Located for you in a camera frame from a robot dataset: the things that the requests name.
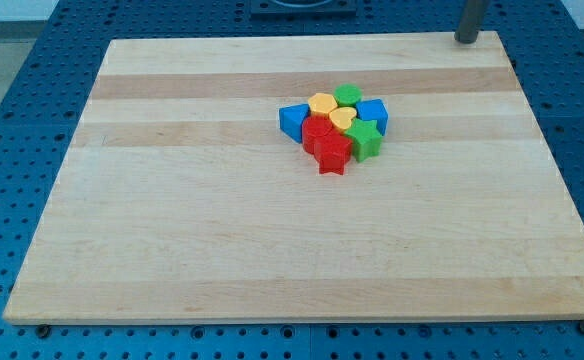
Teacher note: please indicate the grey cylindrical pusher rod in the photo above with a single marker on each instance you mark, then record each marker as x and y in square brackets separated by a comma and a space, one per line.
[471, 20]

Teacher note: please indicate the yellow hexagon block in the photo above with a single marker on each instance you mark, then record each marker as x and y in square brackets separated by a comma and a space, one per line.
[322, 104]

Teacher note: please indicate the green star block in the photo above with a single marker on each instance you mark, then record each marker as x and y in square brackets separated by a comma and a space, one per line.
[366, 139]

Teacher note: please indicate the red round block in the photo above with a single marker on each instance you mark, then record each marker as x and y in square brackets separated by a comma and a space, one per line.
[313, 128]

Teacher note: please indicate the red star block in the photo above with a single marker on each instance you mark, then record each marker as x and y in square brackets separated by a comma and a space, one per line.
[332, 152]

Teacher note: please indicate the green cylinder block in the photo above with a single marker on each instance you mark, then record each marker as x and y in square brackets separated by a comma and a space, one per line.
[347, 95]

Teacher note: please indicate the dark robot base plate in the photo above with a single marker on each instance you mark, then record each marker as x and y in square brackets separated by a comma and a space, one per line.
[269, 8]

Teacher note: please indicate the yellow heart block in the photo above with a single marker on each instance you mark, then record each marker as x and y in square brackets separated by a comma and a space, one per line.
[342, 118]

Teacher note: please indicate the blue cube block right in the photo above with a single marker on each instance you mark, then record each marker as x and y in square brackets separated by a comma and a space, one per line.
[373, 110]

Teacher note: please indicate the blue wedge block left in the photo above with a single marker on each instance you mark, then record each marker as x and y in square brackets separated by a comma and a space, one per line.
[291, 119]

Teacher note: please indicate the wooden board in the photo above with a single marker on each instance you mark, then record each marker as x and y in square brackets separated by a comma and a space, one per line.
[180, 200]

